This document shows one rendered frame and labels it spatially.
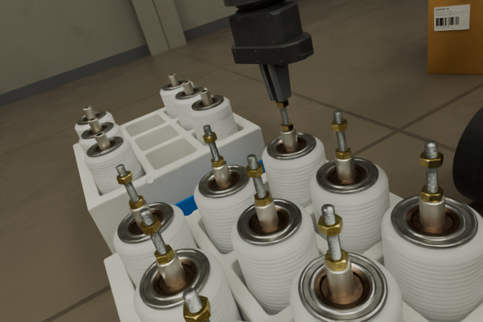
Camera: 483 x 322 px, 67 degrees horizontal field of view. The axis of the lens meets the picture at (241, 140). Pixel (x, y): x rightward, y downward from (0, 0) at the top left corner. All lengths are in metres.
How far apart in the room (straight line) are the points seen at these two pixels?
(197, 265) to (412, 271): 0.21
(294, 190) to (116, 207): 0.37
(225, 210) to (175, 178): 0.29
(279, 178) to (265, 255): 0.17
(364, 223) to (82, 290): 0.62
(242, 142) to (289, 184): 0.28
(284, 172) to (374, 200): 0.14
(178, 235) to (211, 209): 0.05
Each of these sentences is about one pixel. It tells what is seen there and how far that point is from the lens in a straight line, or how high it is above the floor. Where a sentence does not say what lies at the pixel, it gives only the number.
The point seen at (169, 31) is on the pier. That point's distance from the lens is 3.02.
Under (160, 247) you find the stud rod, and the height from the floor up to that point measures 0.30.
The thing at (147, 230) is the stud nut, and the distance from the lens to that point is 0.36.
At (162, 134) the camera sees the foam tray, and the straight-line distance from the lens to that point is 0.99.
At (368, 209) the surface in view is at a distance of 0.45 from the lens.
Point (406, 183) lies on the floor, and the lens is 0.88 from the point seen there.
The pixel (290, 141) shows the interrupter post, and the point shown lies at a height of 0.26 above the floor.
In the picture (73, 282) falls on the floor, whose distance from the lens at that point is 0.92.
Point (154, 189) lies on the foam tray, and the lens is 0.76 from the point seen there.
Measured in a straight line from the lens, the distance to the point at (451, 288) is 0.41.
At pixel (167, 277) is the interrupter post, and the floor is 0.27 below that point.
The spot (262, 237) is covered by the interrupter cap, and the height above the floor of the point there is 0.25.
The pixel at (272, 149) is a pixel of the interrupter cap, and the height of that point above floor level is 0.25.
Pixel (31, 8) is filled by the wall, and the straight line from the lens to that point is 3.03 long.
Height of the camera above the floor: 0.52
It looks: 27 degrees down
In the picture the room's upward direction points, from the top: 16 degrees counter-clockwise
